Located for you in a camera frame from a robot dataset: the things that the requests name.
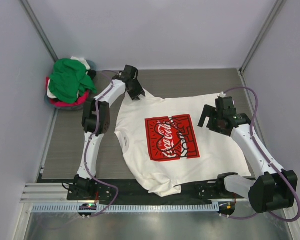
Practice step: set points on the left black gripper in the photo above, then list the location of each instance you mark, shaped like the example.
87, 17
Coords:
135, 96

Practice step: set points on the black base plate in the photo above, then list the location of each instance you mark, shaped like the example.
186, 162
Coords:
129, 192

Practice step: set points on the white Coca-Cola t-shirt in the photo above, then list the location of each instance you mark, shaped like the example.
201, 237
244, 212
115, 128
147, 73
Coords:
164, 147

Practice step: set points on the pink t-shirt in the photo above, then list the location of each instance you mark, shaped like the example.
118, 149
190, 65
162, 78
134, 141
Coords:
56, 103

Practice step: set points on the left aluminium frame post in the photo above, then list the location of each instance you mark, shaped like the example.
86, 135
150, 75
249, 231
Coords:
38, 28

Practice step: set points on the aluminium frame post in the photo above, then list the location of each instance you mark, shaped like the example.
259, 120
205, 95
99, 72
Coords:
269, 21
38, 28

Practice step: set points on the slotted cable duct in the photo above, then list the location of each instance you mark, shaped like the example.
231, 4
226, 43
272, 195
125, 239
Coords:
92, 208

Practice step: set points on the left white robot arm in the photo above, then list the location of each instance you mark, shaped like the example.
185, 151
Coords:
96, 122

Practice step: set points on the green t-shirt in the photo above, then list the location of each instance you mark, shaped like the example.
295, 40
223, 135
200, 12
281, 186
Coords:
70, 80

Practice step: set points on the right aluminium frame post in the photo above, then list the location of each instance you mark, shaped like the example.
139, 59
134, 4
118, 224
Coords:
269, 21

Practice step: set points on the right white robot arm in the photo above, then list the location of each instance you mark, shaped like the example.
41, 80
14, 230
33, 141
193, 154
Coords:
273, 188

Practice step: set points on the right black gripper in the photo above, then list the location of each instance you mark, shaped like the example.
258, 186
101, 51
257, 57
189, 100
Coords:
210, 111

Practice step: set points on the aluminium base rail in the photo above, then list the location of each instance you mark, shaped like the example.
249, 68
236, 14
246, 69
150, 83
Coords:
43, 193

